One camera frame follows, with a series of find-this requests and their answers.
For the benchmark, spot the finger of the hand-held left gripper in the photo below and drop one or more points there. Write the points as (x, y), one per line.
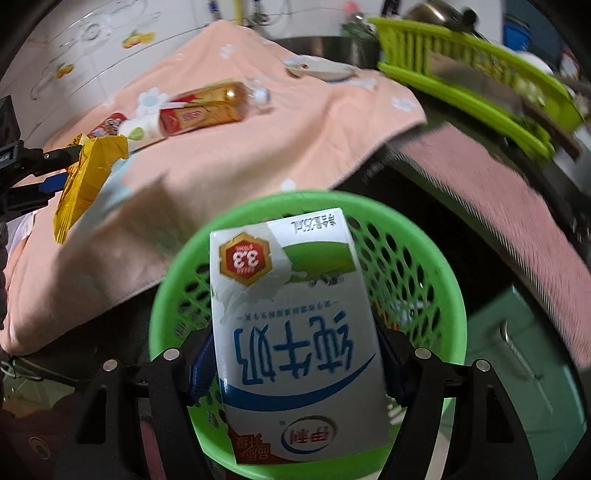
(46, 158)
(50, 184)

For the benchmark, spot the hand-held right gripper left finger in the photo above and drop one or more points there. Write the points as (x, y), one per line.
(201, 369)

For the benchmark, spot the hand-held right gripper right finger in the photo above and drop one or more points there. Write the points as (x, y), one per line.
(396, 371)

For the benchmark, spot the yellow snack wrapper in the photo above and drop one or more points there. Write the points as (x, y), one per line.
(85, 177)

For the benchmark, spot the red printed wrapper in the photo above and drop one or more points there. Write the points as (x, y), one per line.
(105, 125)

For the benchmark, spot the white milk carton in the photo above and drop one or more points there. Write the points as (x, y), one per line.
(295, 332)

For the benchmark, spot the green plastic mesh basket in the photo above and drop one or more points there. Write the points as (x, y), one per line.
(401, 258)

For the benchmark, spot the clear plastic bottle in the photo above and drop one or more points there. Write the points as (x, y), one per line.
(207, 108)

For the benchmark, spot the white squeeze tube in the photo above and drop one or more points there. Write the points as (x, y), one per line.
(143, 131)

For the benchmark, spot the teal cabinet door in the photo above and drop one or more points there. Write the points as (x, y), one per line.
(521, 369)

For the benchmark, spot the peach flower-print towel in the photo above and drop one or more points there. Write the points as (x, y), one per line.
(231, 161)

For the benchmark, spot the pink cleaning cloth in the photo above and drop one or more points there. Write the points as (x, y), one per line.
(498, 203)

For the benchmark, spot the white ceramic plate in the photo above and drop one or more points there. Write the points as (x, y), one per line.
(323, 68)

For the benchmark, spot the steel cleaver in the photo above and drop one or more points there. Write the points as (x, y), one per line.
(475, 83)

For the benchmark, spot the lime green dish rack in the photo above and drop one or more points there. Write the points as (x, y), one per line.
(466, 55)

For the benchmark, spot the glass utensil jar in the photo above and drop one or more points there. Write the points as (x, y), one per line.
(362, 46)

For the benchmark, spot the metal wok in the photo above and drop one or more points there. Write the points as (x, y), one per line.
(441, 16)

